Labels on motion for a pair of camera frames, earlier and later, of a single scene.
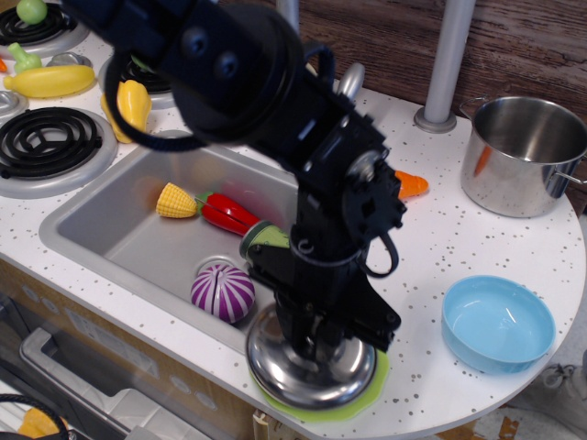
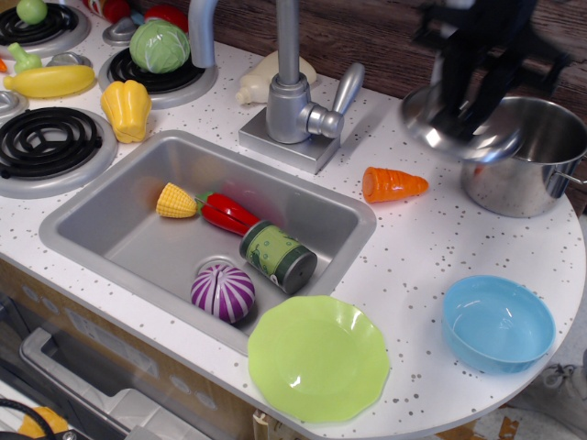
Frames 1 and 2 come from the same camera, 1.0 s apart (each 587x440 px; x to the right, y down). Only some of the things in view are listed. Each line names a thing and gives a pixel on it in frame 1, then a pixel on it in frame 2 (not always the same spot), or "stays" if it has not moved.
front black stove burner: (53, 151) stays
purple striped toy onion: (223, 292) stays
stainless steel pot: (518, 152) stays
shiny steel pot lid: (330, 371) -> (495, 135)
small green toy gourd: (25, 61) stays
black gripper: (304, 291) -> (485, 42)
